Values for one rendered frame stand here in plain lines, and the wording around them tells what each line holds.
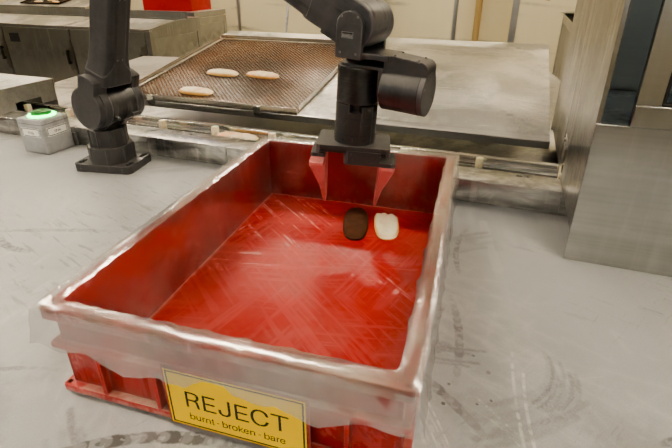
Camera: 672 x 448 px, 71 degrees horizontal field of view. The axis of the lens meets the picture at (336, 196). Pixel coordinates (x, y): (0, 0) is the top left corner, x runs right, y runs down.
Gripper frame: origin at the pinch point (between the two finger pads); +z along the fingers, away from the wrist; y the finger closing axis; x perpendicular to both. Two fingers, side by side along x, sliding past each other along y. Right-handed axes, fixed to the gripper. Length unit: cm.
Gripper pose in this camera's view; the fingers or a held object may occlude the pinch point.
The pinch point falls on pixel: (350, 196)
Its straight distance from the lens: 70.4
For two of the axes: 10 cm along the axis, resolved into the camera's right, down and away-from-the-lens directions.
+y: 9.9, 0.9, -0.6
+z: -0.5, 8.9, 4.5
